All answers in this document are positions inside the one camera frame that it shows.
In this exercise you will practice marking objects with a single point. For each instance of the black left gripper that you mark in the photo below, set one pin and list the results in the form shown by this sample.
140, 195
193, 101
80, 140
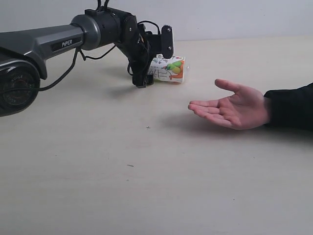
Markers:
140, 47

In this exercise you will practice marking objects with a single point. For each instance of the clear fruit-label bottle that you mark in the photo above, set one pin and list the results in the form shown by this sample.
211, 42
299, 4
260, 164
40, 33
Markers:
172, 70

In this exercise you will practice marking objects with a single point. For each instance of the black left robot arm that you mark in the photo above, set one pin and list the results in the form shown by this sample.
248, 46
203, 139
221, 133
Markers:
23, 54

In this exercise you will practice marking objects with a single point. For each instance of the black sleeved forearm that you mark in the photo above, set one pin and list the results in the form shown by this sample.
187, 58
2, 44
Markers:
291, 108

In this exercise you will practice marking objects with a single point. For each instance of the person's open hand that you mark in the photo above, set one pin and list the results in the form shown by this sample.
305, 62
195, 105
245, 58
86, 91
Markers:
246, 109

